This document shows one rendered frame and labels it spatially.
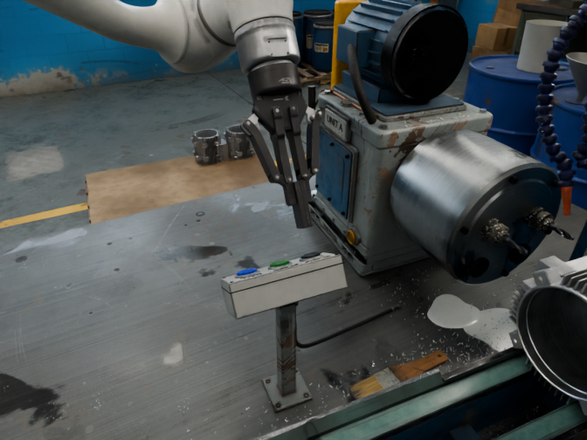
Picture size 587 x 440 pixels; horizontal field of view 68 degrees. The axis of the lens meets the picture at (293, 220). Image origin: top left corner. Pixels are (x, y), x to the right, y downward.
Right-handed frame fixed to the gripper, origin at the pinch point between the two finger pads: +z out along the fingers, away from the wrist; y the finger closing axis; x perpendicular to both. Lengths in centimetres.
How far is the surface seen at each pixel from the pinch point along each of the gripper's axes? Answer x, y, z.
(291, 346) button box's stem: 4.5, -4.6, 21.7
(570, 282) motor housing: -20.6, 26.2, 16.7
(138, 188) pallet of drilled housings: 230, -15, -28
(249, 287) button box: -3.4, -11.0, 9.4
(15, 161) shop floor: 335, -98, -74
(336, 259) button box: -3.7, 2.4, 8.8
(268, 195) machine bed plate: 69, 17, -4
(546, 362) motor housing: -13.0, 28.0, 30.2
